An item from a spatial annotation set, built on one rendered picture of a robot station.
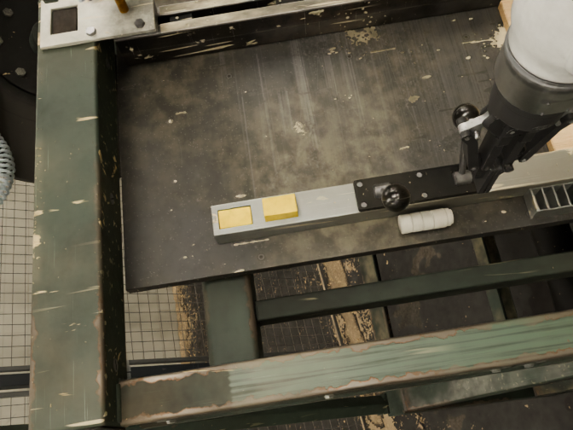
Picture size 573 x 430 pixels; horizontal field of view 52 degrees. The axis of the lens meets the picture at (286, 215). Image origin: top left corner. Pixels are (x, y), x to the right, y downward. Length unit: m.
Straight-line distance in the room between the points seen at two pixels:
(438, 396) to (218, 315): 1.02
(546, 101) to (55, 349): 0.65
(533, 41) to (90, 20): 0.74
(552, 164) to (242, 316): 0.52
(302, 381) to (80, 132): 0.50
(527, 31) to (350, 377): 0.49
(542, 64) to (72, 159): 0.66
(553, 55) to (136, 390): 0.64
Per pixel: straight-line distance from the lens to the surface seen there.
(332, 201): 0.89
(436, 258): 2.93
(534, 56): 0.54
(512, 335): 0.85
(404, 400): 1.93
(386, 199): 0.77
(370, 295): 0.94
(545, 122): 0.63
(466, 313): 2.80
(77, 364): 0.83
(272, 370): 0.81
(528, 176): 0.95
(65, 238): 0.88
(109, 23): 1.04
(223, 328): 0.92
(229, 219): 0.89
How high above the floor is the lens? 2.04
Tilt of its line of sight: 30 degrees down
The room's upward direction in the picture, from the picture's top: 85 degrees counter-clockwise
